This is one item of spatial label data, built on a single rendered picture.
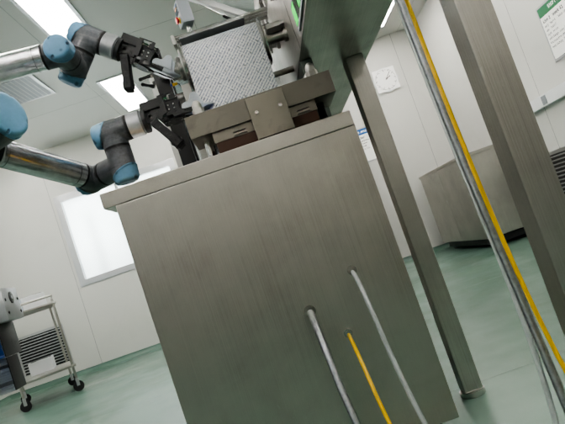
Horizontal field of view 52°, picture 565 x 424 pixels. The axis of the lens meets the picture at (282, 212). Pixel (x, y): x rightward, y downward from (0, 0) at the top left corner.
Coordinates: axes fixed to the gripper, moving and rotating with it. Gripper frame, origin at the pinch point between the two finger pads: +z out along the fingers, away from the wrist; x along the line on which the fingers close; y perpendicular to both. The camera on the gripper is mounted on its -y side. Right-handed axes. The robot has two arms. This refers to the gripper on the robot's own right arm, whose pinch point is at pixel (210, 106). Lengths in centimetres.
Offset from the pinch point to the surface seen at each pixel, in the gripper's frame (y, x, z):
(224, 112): -8.1, -19.9, 3.6
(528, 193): -52, -77, 46
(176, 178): -21.7, -25.9, -13.0
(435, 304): -78, 13, 46
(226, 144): -16.0, -18.8, 1.3
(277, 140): -20.6, -26.0, 13.6
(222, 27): 34.3, 31.2, 12.3
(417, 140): 30, 556, 220
